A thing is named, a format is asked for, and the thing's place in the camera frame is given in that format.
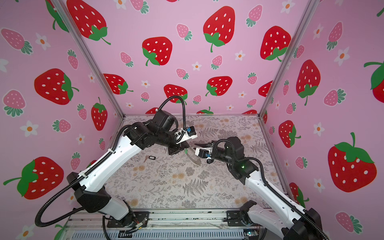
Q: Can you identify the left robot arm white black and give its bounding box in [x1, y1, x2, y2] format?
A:
[67, 110, 197, 227]

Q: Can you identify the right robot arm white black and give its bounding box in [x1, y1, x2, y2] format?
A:
[195, 137, 328, 240]

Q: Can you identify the key with black cap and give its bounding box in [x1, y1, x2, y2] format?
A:
[144, 156, 157, 162]

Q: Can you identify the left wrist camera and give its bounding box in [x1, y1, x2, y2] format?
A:
[187, 126, 196, 136]

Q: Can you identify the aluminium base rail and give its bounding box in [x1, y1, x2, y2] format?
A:
[57, 209, 269, 240]

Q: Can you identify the aluminium corner post left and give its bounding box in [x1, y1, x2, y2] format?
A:
[52, 0, 125, 119]

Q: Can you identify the aluminium corner post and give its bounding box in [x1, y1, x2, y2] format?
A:
[259, 0, 320, 119]
[52, 0, 125, 119]

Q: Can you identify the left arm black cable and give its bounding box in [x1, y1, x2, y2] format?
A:
[34, 95, 188, 228]

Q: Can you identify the aluminium corner post right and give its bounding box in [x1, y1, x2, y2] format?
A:
[259, 0, 320, 119]

